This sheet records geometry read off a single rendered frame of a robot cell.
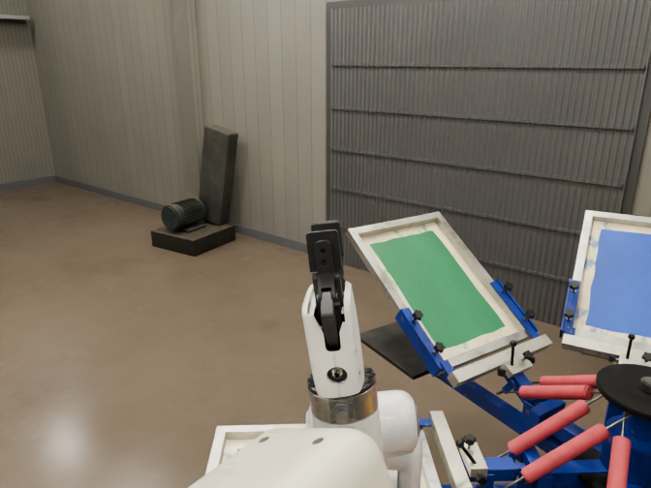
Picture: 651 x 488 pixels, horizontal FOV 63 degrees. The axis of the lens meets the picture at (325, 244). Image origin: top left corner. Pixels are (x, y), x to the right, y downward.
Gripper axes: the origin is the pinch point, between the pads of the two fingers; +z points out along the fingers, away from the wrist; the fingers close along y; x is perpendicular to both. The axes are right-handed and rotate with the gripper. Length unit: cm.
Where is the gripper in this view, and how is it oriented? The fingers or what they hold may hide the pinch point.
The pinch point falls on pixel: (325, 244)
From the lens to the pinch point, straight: 54.8
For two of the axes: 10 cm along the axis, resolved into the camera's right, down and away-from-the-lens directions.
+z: -1.2, -9.7, -2.0
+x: 9.9, -1.0, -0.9
